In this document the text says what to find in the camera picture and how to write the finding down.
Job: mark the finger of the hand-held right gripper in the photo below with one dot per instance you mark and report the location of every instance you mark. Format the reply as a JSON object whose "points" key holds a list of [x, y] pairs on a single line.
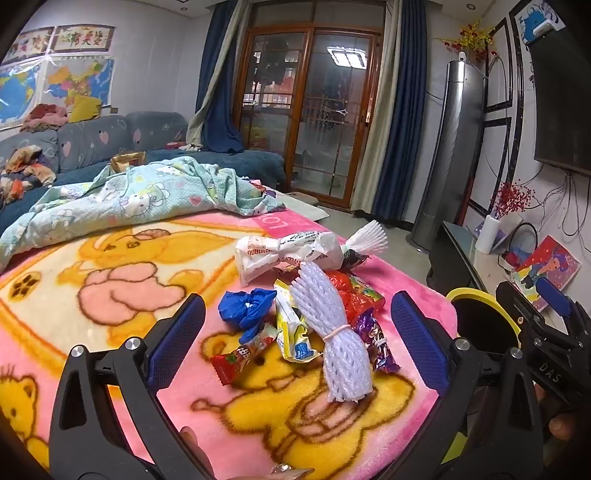
{"points": [[515, 302], [554, 295]]}

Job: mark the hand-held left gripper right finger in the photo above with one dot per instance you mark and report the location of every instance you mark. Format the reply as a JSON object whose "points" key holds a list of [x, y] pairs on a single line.
{"points": [[420, 344]]}

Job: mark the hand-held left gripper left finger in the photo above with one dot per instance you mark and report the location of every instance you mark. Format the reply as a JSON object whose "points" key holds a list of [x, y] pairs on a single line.
{"points": [[178, 344]]}

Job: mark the yellow rimmed black bin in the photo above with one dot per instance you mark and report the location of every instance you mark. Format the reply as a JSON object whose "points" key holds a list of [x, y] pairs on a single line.
{"points": [[480, 300]]}

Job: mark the purple snack wrapper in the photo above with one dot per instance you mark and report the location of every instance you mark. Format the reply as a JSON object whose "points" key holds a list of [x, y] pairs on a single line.
{"points": [[378, 346]]}

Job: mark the red candy bar wrapper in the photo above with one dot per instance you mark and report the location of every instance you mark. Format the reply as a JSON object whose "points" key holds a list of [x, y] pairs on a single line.
{"points": [[240, 355]]}

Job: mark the blue plastic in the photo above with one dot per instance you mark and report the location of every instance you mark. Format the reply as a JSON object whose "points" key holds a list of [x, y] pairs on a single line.
{"points": [[244, 309]]}

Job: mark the long white foam net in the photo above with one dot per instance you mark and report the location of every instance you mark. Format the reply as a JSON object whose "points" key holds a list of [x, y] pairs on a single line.
{"points": [[341, 350]]}

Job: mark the red orange crinkled wrapper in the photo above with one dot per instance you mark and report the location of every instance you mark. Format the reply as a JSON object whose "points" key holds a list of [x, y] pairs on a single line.
{"points": [[355, 295]]}

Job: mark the dark small wrapper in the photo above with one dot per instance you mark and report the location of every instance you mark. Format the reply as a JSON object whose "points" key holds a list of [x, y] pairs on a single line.
{"points": [[355, 258]]}

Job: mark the yellow white snack wrapper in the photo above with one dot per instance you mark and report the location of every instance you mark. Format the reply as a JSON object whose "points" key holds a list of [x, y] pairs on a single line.
{"points": [[293, 337]]}

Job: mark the small white foam net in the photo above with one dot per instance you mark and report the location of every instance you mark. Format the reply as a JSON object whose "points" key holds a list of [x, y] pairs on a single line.
{"points": [[369, 237]]}

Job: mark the white plastic wrapper bag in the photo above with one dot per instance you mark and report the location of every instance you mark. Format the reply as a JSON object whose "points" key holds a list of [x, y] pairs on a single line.
{"points": [[268, 256]]}

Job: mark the person's right hand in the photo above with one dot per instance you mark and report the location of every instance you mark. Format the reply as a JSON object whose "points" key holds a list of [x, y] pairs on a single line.
{"points": [[562, 425]]}

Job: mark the person's left hand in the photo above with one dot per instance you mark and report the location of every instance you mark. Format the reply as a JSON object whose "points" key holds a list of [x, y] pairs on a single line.
{"points": [[196, 450]]}

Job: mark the colourful figure painting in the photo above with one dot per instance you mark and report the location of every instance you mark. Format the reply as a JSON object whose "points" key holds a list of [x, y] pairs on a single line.
{"points": [[549, 263]]}

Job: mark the white ribbed vase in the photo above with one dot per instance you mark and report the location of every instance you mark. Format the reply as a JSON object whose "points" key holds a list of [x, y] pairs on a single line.
{"points": [[488, 235]]}

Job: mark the dark television cabinet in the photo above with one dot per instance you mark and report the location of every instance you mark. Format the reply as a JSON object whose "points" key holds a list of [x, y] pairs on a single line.
{"points": [[455, 249]]}

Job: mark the white framed board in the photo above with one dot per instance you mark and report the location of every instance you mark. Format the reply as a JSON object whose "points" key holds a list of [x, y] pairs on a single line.
{"points": [[508, 221]]}

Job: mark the pink bear printed blanket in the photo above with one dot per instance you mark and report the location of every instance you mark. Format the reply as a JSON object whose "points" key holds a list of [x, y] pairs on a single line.
{"points": [[115, 258]]}

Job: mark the light green cartoon quilt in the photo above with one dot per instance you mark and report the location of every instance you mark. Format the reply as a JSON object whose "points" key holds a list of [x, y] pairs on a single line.
{"points": [[152, 194]]}

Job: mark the grey tower air conditioner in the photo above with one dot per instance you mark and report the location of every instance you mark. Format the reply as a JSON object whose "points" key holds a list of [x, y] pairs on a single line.
{"points": [[450, 152]]}

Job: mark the white top coffee table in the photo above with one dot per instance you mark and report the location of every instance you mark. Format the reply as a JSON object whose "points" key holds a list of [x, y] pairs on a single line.
{"points": [[304, 212]]}

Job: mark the golden box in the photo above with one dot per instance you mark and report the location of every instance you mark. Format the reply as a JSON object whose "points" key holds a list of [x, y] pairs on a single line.
{"points": [[127, 161]]}

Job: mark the pink cloth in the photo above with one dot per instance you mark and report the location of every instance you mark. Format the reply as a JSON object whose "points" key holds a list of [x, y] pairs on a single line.
{"points": [[182, 145]]}

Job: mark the blue and beige curtain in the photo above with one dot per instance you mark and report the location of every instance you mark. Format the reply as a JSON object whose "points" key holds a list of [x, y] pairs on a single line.
{"points": [[226, 92], [401, 115]]}

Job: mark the blue patterned sofa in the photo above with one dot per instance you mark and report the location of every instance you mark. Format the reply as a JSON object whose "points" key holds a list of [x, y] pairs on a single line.
{"points": [[83, 143]]}

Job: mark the colourful cloth pile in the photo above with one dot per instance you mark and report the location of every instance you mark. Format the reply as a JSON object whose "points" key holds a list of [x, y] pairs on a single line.
{"points": [[23, 170]]}

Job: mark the yellow pillow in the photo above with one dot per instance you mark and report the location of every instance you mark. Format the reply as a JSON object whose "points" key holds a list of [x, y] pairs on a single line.
{"points": [[85, 108]]}

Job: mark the wooden glass sliding door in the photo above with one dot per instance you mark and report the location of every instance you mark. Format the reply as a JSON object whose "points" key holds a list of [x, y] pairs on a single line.
{"points": [[304, 115]]}

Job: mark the pink red clothes pile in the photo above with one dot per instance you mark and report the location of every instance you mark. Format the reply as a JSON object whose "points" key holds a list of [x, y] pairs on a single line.
{"points": [[44, 115]]}

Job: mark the yellow red artificial flowers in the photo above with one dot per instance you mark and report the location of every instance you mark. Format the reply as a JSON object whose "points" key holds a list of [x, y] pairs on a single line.
{"points": [[471, 39]]}

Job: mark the country map poster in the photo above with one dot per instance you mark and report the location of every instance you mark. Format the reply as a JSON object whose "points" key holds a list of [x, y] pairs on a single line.
{"points": [[81, 81]]}

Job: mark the world map poster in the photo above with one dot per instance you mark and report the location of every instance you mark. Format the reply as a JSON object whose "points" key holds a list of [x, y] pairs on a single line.
{"points": [[16, 92]]}

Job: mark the wall television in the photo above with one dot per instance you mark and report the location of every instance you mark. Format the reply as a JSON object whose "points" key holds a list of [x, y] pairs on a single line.
{"points": [[563, 101]]}

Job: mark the embroidered wall picture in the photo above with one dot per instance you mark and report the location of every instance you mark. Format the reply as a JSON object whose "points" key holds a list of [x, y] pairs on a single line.
{"points": [[27, 46], [83, 37]]}

